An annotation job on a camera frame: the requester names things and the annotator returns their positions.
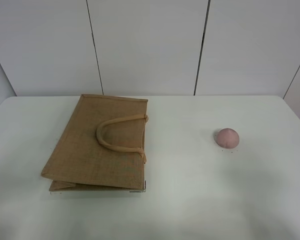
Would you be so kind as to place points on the brown linen tote bag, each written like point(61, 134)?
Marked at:
point(102, 147)

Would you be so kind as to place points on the pink peach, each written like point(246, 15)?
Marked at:
point(227, 138)

